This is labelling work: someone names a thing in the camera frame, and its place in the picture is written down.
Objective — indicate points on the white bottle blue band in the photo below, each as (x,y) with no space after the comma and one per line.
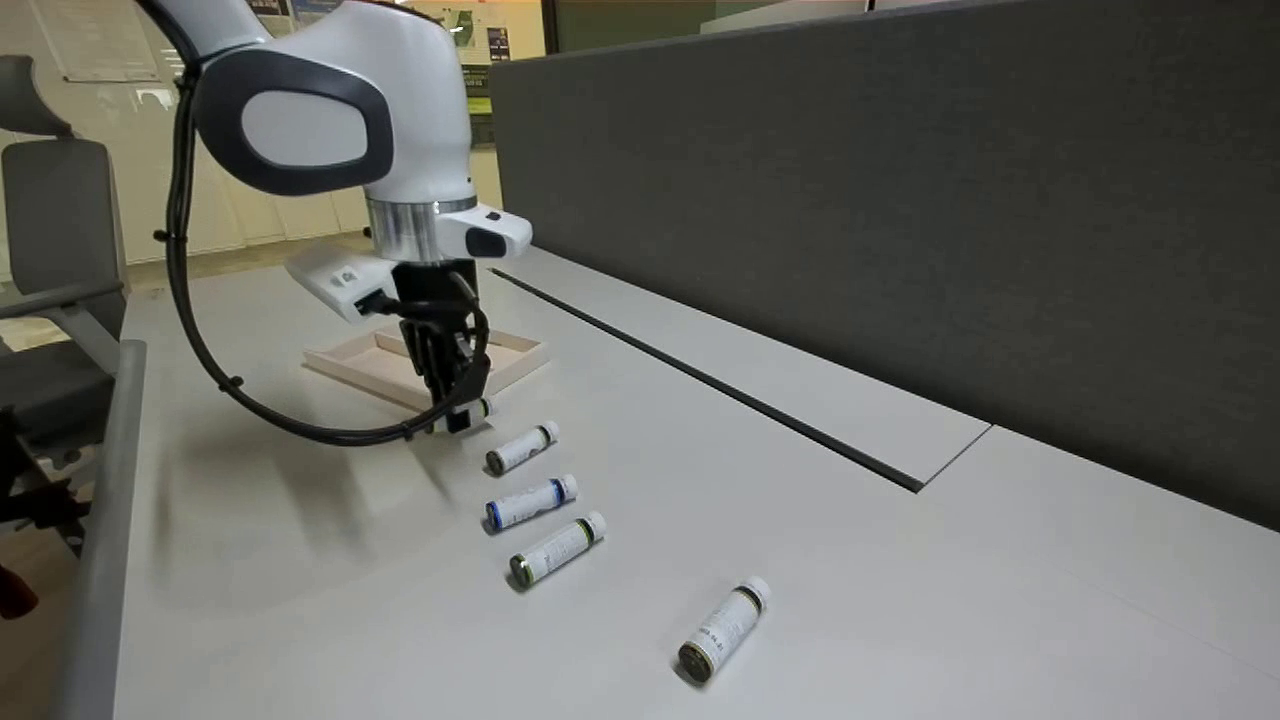
(531,504)

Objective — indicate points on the grey side divider panel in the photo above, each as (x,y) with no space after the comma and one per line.
(102,534)

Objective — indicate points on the wooden tray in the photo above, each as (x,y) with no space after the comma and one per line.
(361,362)

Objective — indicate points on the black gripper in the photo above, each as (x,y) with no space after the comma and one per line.
(433,289)

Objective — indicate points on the white bottle black band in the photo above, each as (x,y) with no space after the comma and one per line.
(558,551)
(522,451)
(721,630)

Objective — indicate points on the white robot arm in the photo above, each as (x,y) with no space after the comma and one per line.
(401,107)

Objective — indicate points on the grey partition wall panel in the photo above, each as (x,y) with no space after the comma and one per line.
(932,201)

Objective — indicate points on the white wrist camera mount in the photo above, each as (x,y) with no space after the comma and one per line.
(334,278)

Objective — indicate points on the grey office chair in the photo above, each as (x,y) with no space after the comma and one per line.
(61,213)

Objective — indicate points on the white bottle green band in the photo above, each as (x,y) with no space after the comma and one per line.
(470,421)

